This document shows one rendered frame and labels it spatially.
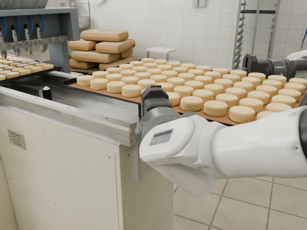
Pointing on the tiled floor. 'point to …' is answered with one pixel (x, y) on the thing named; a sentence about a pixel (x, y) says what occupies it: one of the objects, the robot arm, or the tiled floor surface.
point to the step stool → (162, 52)
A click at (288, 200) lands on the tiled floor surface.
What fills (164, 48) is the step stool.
